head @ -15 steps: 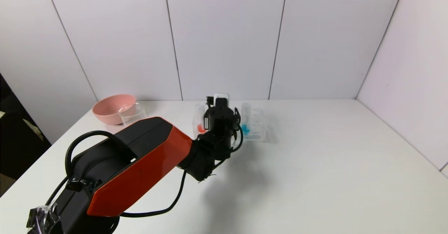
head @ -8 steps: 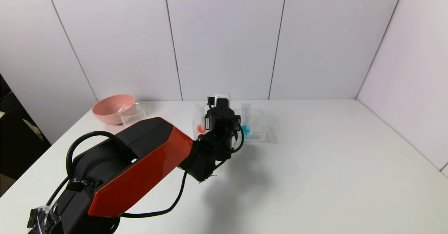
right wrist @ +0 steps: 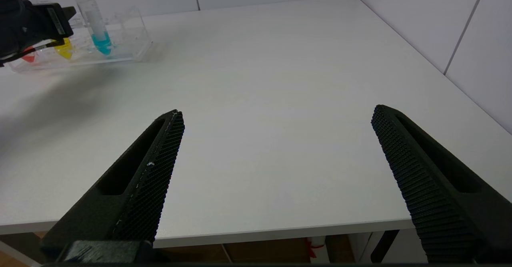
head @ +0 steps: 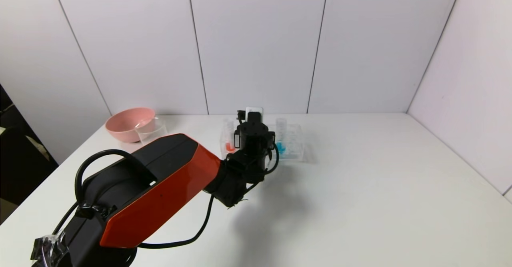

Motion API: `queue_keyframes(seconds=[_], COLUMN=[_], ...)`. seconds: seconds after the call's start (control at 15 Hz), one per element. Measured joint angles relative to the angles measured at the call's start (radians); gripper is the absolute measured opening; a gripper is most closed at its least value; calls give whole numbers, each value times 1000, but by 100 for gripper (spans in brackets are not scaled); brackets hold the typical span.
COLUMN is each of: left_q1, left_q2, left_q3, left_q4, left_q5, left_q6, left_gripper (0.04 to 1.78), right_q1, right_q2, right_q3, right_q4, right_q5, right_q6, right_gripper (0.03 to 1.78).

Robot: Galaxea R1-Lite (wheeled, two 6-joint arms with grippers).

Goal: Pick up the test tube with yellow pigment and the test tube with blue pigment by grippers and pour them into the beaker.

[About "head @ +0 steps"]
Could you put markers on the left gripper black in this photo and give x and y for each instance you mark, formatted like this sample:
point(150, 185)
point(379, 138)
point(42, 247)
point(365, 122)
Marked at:
point(252, 137)

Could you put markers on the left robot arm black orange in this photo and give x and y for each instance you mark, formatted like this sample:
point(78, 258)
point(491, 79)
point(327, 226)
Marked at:
point(160, 179)

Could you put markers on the test tube with red pigment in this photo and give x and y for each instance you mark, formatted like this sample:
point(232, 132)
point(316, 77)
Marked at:
point(229, 146)

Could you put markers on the test tube with blue pigment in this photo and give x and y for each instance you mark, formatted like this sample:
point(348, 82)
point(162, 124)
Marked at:
point(281, 147)

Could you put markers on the clear plastic test tube rack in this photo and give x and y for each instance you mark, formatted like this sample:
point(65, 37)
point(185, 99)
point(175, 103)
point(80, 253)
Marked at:
point(294, 143)

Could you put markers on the clear glass beaker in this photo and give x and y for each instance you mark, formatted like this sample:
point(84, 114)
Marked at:
point(154, 130)

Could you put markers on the pink bowl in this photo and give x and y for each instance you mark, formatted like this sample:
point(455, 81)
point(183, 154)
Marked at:
point(126, 125)

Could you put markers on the dark background furniture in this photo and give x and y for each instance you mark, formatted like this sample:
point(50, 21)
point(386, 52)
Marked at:
point(16, 159)

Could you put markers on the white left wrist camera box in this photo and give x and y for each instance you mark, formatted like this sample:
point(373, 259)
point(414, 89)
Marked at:
point(254, 109)

